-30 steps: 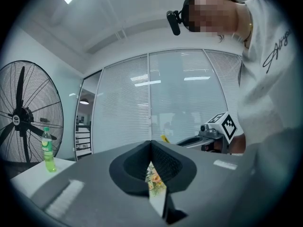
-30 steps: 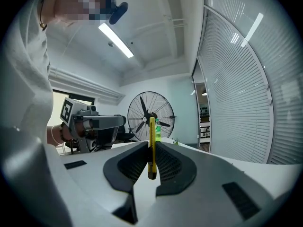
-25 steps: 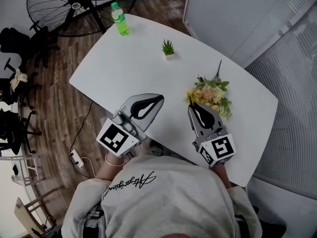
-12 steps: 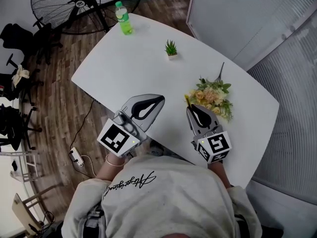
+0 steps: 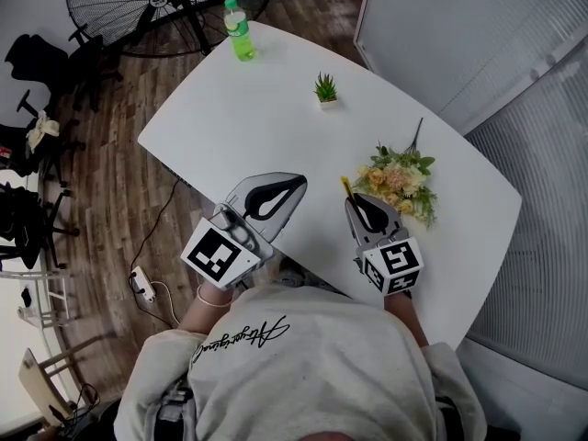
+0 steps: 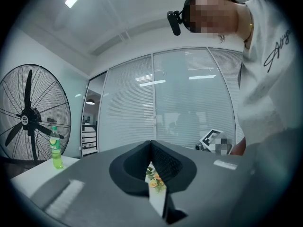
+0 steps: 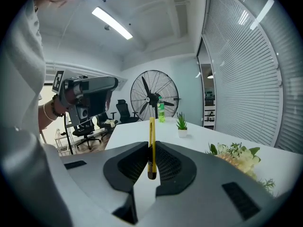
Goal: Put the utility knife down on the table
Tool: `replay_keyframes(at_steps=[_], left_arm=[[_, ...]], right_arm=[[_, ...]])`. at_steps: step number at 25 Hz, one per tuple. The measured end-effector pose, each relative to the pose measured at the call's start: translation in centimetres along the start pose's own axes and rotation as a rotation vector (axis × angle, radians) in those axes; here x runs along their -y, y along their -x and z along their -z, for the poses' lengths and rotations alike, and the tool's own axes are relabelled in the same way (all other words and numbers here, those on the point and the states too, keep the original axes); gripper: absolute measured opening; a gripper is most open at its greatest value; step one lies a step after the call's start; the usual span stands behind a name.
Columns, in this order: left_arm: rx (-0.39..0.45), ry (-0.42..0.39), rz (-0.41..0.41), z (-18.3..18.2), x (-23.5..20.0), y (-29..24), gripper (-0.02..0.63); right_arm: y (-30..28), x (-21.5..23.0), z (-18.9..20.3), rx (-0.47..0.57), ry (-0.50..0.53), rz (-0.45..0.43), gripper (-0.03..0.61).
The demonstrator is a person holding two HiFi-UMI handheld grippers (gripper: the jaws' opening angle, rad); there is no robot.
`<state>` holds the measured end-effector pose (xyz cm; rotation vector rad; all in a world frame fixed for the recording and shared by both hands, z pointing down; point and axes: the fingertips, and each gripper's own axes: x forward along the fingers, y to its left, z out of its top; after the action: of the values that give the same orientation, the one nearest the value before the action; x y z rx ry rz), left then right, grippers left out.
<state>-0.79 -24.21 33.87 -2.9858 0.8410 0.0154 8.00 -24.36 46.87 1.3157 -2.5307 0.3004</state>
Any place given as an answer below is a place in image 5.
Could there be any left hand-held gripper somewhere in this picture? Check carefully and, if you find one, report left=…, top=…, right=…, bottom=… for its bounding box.
left=179, top=171, right=309, bottom=292

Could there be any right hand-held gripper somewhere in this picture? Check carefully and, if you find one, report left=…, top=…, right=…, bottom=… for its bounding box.
left=344, top=193, right=424, bottom=296

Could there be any person's right forearm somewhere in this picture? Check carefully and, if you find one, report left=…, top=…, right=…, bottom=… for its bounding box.
left=383, top=289, right=431, bottom=348

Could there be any person's left forearm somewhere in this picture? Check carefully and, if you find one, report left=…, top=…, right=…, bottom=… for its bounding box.
left=176, top=282, right=235, bottom=334

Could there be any yellow flower bouquet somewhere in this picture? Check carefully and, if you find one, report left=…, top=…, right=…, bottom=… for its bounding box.
left=351, top=117, right=438, bottom=230

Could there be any person's left shoe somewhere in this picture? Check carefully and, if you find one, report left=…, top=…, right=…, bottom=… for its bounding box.
left=277, top=257, right=307, bottom=287

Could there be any dark desk control panel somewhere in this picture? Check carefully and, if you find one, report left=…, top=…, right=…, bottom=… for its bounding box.
left=163, top=165, right=194, bottom=190

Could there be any small potted green plant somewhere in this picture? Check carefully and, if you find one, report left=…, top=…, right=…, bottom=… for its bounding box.
left=313, top=71, right=340, bottom=111

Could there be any white power strip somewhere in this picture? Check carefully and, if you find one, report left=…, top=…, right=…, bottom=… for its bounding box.
left=130, top=266, right=157, bottom=302

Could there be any green soda bottle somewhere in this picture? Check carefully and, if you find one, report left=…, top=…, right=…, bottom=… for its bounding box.
left=223, top=0, right=257, bottom=62

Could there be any cream sweatshirt with script print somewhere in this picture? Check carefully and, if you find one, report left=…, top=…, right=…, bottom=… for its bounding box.
left=113, top=285, right=488, bottom=441

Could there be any large black floor fan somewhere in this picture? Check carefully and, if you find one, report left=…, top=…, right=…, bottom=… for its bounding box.
left=65, top=0, right=278, bottom=59

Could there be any crumpled cream cloth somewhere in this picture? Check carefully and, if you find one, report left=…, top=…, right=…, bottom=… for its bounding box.
left=25, top=110, right=61, bottom=153

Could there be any white step stool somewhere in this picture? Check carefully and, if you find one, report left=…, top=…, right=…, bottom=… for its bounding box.
left=0, top=268, right=74, bottom=328

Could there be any black office chair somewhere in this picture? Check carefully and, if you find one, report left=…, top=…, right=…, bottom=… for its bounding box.
left=0, top=181, right=82, bottom=270
left=0, top=89, right=87, bottom=187
left=4, top=23, right=125, bottom=112

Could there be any light wooden chair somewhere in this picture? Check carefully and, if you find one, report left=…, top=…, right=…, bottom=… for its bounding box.
left=17, top=333, right=119, bottom=431

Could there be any thin pale bracelet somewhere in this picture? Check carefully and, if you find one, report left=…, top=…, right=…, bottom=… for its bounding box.
left=196, top=283, right=233, bottom=309

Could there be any long black floor cable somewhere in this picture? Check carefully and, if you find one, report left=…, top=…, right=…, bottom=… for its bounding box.
left=130, top=179, right=183, bottom=275

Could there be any white power cable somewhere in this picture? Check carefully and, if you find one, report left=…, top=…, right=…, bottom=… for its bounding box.
left=149, top=280, right=183, bottom=328

